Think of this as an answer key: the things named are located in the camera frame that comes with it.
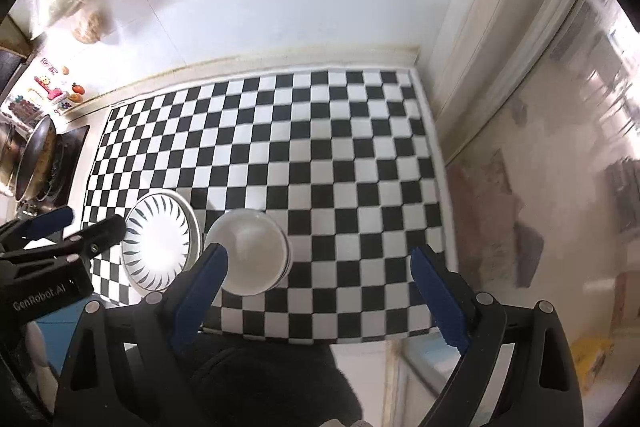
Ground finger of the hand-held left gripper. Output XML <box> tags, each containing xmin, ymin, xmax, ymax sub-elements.
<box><xmin>30</xmin><ymin>214</ymin><xmax>128</xmax><ymax>265</ymax></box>
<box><xmin>0</xmin><ymin>206</ymin><xmax>75</xmax><ymax>253</ymax></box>

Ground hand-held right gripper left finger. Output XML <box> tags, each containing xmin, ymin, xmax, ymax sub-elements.
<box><xmin>52</xmin><ymin>243</ymin><xmax>231</xmax><ymax>427</ymax></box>

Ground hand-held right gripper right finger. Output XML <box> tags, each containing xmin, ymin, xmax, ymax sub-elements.
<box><xmin>410</xmin><ymin>244</ymin><xmax>586</xmax><ymax>427</ymax></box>

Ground white plate with blue leaves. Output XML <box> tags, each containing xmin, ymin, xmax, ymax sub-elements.
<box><xmin>120</xmin><ymin>192</ymin><xmax>194</xmax><ymax>290</ymax></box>

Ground white bowl with red flowers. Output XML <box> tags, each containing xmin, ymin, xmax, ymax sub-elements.
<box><xmin>205</xmin><ymin>208</ymin><xmax>290</xmax><ymax>297</ymax></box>

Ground person's left hand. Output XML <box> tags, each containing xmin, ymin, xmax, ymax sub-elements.
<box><xmin>22</xmin><ymin>321</ymin><xmax>53</xmax><ymax>376</ymax></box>

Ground blue cabinet front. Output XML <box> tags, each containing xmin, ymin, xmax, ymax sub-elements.
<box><xmin>30</xmin><ymin>299</ymin><xmax>83</xmax><ymax>390</ymax></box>

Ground steel wok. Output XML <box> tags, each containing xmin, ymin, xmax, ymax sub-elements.
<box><xmin>12</xmin><ymin>114</ymin><xmax>58</xmax><ymax>202</ymax></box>

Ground black stove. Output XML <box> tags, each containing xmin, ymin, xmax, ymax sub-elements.
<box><xmin>0</xmin><ymin>124</ymin><xmax>91</xmax><ymax>218</ymax></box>

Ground steel pot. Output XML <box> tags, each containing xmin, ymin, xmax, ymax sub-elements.
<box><xmin>0</xmin><ymin>122</ymin><xmax>26</xmax><ymax>195</ymax></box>

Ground person's dark clothing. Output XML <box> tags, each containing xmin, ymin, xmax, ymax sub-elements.
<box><xmin>187</xmin><ymin>334</ymin><xmax>363</xmax><ymax>427</ymax></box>

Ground black and white checkered mat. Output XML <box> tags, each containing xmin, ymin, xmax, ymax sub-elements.
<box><xmin>82</xmin><ymin>69</ymin><xmax>448</xmax><ymax>345</ymax></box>

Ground cartoon wall stickers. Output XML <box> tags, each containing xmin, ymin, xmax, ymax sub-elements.
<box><xmin>0</xmin><ymin>57</ymin><xmax>86</xmax><ymax>118</ymax></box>

